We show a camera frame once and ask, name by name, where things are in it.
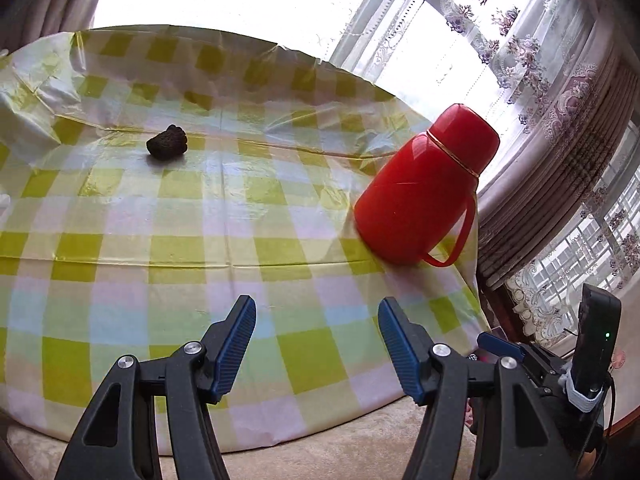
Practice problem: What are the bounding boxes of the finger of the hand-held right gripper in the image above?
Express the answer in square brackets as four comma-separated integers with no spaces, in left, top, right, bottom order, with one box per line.
[476,331,526,361]

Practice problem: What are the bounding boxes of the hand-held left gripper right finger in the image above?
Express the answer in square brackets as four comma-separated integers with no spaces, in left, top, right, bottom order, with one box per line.
[377,297,576,480]

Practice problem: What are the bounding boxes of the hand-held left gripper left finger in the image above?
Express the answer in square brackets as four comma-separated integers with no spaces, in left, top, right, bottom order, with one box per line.
[55,295,257,480]

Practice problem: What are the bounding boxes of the green checkered plastic tablecloth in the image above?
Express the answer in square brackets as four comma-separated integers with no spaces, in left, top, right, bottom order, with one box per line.
[0,24,483,453]

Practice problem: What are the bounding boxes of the red thermos flask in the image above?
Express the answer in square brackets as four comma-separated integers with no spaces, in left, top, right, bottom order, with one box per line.
[354,103,501,267]

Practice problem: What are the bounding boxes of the mauve patterned pleated curtain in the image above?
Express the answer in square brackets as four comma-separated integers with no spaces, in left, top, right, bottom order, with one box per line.
[477,55,640,291]

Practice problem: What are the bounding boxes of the brown knitted piece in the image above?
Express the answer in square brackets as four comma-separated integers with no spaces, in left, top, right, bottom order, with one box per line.
[146,124,188,162]

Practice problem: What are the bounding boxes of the beige curtain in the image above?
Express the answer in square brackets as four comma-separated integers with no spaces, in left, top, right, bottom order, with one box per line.
[0,0,116,53]

